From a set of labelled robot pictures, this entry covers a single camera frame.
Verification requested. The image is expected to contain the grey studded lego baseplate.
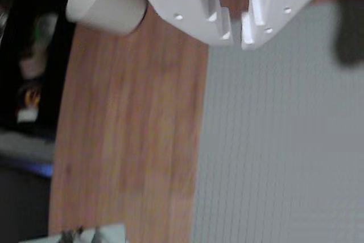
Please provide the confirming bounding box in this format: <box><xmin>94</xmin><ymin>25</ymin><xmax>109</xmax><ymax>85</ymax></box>
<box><xmin>190</xmin><ymin>1</ymin><xmax>364</xmax><ymax>243</ymax></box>

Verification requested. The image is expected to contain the white paper cup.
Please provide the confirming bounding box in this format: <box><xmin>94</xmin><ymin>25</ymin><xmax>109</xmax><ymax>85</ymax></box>
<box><xmin>65</xmin><ymin>0</ymin><xmax>148</xmax><ymax>36</ymax></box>

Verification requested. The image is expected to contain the pale green sheet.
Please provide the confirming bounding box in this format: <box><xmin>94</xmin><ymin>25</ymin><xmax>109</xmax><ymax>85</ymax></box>
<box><xmin>18</xmin><ymin>221</ymin><xmax>127</xmax><ymax>243</ymax></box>

